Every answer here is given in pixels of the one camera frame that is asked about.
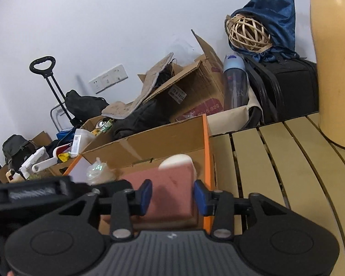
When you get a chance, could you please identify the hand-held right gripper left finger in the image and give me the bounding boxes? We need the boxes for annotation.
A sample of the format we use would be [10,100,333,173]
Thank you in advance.
[57,179,153,240]

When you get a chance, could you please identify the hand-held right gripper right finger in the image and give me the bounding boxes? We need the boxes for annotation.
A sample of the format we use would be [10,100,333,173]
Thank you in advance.
[193,180,289,240]

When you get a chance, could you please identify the pink sponge block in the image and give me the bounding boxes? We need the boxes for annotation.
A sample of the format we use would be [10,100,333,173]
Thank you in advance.
[99,161,199,226]

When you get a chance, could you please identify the orange-edged cardboard box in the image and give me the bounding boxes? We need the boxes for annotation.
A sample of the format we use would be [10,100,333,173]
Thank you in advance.
[63,114,217,236]

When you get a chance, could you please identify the white foam cylinder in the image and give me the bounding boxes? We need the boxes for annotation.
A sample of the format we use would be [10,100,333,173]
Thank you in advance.
[158,154,197,184]

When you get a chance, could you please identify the iridescent plastic bag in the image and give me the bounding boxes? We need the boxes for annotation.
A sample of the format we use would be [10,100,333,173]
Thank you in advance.
[86,158,117,186]

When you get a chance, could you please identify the grey backpack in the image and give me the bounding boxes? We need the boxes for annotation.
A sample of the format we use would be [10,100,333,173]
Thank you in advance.
[2,135,36,170]

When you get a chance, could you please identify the white plastic tube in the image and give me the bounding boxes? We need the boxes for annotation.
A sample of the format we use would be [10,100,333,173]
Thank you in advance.
[32,158,58,173]

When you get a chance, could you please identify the black cloth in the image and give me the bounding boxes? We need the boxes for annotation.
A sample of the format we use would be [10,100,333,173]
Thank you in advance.
[112,99,173,141]

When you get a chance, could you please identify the green snack packet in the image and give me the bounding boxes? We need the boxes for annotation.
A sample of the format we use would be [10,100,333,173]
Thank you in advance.
[93,119,115,135]

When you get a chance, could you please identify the red and white tub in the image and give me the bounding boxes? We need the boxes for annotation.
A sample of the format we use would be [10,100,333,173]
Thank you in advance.
[55,145,75,157]

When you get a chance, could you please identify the beige tote cloth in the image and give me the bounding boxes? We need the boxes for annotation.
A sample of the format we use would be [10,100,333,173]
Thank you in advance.
[207,88,265,135]

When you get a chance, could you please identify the white plastic container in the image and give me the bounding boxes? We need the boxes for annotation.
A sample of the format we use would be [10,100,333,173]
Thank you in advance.
[70,128,96,157]

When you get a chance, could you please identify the small brown cardboard box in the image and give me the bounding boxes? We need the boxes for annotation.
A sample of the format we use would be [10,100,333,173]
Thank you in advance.
[47,115,115,176]

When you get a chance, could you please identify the blue box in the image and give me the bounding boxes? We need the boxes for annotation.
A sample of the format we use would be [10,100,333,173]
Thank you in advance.
[56,128,75,141]

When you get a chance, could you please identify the brown red-printed cardboard box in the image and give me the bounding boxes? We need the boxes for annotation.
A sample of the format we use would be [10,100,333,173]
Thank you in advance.
[138,29,227,123]

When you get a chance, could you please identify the black backpack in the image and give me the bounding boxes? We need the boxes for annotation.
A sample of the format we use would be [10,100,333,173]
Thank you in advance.
[65,90,110,121]

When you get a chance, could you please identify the beige fleece boot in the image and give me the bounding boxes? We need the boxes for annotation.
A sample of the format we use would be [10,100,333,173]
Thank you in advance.
[101,52,174,120]

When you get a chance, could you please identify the blue-capped water bottle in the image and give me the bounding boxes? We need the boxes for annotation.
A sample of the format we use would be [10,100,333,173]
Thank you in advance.
[223,52,249,111]

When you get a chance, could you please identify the black carry case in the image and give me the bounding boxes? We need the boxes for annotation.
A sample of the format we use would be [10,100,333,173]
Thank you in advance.
[243,56,319,128]

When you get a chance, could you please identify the wicker ball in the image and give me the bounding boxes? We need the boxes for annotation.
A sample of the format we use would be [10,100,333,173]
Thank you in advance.
[225,14,272,54]

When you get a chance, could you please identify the yellow thermos bottle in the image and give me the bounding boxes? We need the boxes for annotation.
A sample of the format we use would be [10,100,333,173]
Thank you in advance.
[306,0,345,150]

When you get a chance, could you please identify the blue velvet bag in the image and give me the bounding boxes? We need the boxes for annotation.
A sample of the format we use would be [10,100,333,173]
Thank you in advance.
[228,0,301,64]

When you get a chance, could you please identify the white wall socket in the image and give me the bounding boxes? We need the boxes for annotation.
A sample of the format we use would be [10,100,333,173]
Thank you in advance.
[89,64,129,94]

